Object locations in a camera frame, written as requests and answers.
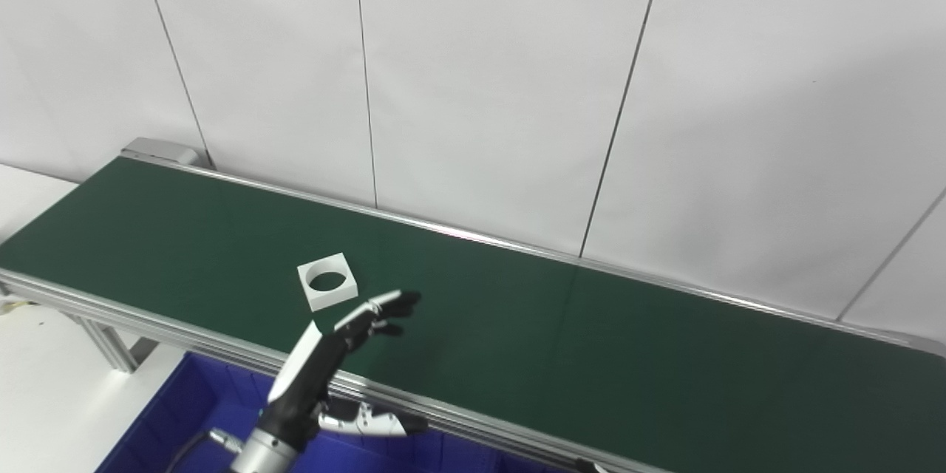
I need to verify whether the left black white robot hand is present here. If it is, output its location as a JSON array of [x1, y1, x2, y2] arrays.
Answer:
[[260, 290, 429, 452]]

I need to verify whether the white square part round hole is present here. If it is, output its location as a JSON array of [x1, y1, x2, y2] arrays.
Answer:
[[297, 252, 359, 312]]

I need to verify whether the blue plastic bin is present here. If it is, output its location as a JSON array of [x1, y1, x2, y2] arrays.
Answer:
[[95, 352, 562, 473]]

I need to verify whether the aluminium conveyor support leg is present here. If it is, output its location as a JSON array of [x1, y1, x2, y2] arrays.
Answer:
[[0, 296, 160, 374]]

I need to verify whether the grey conveyor end housing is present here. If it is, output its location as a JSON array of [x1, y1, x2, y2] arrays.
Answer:
[[120, 137, 200, 166]]

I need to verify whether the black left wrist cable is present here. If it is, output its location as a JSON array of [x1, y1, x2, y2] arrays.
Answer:
[[164, 427, 245, 473]]

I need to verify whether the green conveyor belt aluminium frame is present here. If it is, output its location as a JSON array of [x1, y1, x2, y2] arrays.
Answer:
[[0, 137, 946, 473]]

